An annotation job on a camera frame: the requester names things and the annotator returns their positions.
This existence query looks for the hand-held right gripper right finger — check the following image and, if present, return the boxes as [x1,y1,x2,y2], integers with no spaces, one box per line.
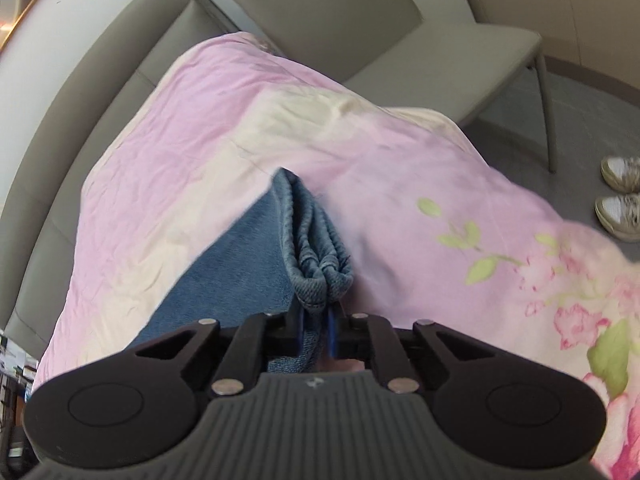
[327,310,503,396]

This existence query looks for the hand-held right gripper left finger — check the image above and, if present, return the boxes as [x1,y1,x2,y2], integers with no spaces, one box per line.
[125,307,306,397]

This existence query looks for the blue denim pants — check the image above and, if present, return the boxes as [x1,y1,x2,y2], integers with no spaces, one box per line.
[122,167,356,376]

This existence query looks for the pink floral blanket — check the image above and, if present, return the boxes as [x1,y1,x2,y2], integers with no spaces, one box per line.
[30,31,640,480]

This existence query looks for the dark cluttered shelf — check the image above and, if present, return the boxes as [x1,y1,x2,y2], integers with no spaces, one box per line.
[0,330,42,480]

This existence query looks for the grey chair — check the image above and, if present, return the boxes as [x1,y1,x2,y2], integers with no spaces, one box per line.
[228,0,558,175]

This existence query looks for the white sneaker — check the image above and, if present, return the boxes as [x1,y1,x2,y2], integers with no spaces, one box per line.
[594,194,640,242]
[600,156,640,193]

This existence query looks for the grey upholstered bed headboard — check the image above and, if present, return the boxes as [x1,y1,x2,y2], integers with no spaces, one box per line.
[0,0,281,361]

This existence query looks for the beige wardrobe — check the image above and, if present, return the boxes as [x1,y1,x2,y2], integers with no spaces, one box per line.
[450,0,640,81]

